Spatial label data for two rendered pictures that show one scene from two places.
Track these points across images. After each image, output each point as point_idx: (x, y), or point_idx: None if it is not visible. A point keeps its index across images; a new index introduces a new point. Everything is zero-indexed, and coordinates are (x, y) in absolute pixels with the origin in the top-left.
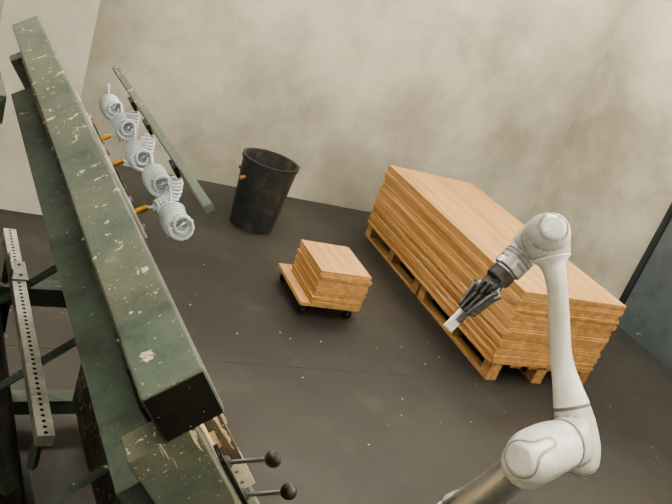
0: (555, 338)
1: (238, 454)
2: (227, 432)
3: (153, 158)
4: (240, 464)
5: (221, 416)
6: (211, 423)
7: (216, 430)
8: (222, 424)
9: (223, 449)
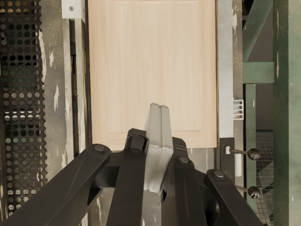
0: None
1: (81, 28)
2: (83, 62)
3: None
4: (82, 15)
5: (81, 82)
6: (85, 82)
7: (84, 71)
8: (83, 74)
9: (84, 46)
